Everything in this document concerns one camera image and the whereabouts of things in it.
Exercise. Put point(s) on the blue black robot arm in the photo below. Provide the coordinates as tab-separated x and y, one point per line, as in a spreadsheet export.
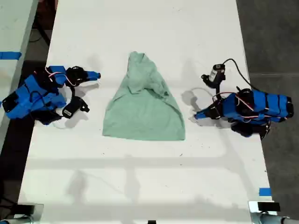
261	107
28	93

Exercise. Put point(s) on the metal bracket plate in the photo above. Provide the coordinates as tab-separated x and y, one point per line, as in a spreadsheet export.
252	206
39	211

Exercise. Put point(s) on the short black camera stalk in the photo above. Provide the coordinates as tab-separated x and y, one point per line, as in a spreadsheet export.
218	89
73	91

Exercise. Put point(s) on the grey metal pipe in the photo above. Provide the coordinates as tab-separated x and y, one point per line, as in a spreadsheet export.
16	220
271	219

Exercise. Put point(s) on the small black box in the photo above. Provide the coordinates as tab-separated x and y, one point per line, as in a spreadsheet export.
268	206
26	209

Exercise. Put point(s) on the pale green T-shirt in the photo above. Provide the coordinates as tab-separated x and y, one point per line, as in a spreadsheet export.
142	116

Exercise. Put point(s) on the long blue tape strip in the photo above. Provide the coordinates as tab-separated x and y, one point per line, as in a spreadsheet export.
10	55

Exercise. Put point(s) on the short blue tape strip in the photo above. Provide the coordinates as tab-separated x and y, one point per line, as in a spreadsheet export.
265	191

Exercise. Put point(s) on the white side table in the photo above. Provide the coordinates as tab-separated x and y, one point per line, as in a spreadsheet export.
14	28

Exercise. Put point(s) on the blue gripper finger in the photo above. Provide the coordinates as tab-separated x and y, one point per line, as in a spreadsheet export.
90	79
93	73
205	112
202	116

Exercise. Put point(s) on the black camera box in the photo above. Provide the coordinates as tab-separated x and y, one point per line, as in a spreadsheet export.
73	107
215	74

